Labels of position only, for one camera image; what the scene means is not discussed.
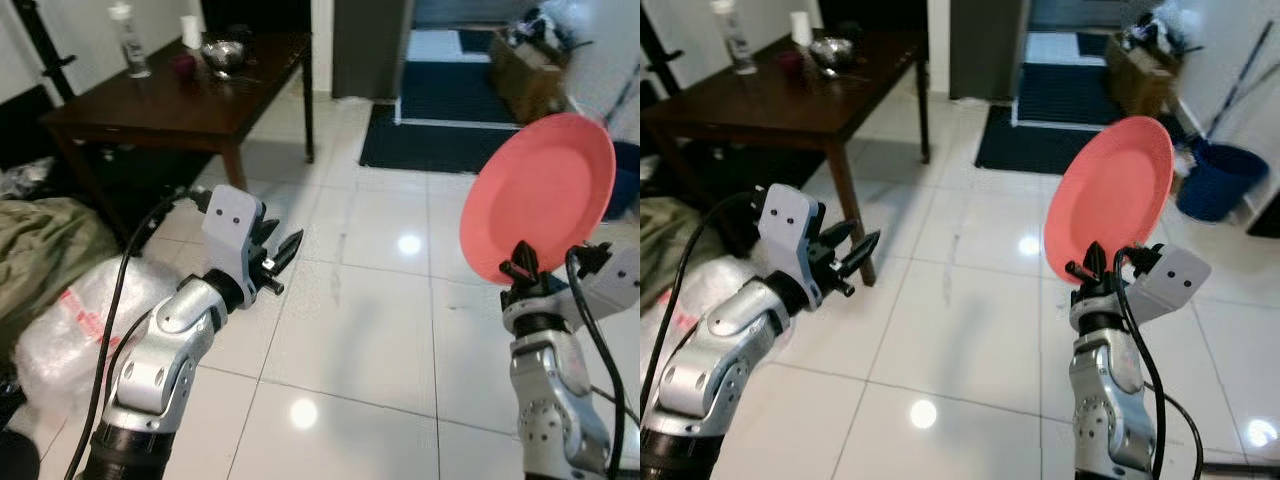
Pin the brown cardboard box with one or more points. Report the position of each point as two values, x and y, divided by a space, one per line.
1145 75
530 75

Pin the dark blue floor mat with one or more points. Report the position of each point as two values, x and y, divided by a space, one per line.
1060 130
440 130

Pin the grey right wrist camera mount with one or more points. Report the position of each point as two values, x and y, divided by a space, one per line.
610 285
1170 280

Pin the olive green cloth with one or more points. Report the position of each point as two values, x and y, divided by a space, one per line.
660 250
45 250

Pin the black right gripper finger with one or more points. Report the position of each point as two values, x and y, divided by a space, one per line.
1097 265
526 265

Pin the dark grey door panel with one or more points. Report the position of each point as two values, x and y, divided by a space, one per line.
370 50
990 50

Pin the white cup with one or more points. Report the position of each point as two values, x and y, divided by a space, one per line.
191 32
801 30

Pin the stainless steel bowl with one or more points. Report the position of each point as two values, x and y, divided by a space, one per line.
222 55
832 52

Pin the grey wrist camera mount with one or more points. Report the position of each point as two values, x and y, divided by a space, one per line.
610 285
790 225
1170 280
232 225

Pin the white red-printed plastic bag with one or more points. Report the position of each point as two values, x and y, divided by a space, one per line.
715 280
70 330

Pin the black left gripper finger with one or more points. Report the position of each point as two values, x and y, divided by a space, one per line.
265 235
860 252
836 237
284 252

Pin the clear white-capped water bottle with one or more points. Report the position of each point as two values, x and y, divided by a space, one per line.
130 45
738 45

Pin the dark brown wooden table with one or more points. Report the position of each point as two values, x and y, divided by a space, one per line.
790 100
180 100

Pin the black slanted stand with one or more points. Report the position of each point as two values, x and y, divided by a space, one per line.
40 45
655 50

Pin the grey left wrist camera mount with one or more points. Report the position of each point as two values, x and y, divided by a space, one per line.
232 225
790 225

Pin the pink plate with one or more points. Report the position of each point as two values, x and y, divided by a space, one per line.
1110 200
540 200

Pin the purple cup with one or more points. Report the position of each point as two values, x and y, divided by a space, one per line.
182 67
794 64

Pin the blue bucket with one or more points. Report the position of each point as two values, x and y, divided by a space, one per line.
1220 180
625 180

